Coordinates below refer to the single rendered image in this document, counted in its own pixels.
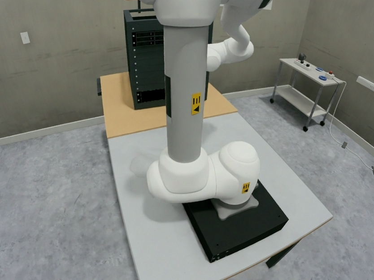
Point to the dark green metal rack frame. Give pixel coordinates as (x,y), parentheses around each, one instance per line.
(146,66)

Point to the tan wooden board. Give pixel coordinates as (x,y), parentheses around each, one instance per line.
(121,118)

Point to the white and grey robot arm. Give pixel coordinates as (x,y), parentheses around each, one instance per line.
(184,171)

